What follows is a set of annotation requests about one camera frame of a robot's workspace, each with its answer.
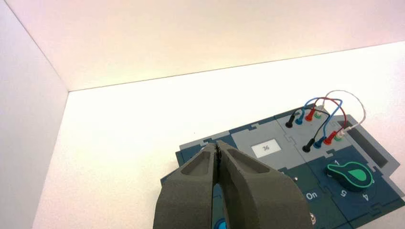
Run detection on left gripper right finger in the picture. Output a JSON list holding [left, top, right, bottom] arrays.
[[217, 140, 314, 229]]

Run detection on red jumper cable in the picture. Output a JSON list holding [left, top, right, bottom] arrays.
[[305, 97, 348, 146]]

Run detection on white jumper cable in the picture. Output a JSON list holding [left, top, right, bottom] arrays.
[[315, 90, 367, 142]]

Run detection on blue jumper cable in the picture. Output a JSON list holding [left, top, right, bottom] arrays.
[[295, 97, 344, 149]]

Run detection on green rotary selector knob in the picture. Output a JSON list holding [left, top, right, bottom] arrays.
[[326, 161, 375, 193]]

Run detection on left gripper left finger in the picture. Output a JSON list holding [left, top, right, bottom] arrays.
[[152, 143, 220, 229]]

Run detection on blue grey modular task box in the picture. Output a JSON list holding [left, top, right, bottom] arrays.
[[160, 104, 405, 229]]

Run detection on black jumper cable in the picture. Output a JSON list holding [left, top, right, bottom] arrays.
[[285, 106, 331, 153]]

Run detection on white display label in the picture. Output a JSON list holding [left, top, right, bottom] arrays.
[[251, 139, 282, 159]]

